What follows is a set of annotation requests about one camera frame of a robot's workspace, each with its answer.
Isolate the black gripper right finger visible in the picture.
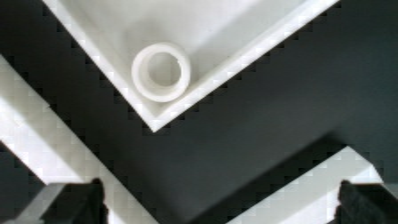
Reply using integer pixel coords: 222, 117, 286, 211
334, 180, 398, 224

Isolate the white square tabletop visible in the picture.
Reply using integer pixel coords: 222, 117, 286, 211
43, 0, 339, 131

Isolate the white L-shaped fixture wall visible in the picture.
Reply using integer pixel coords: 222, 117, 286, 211
0, 55, 384, 224

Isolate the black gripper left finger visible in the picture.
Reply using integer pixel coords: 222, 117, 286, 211
23, 179, 109, 224

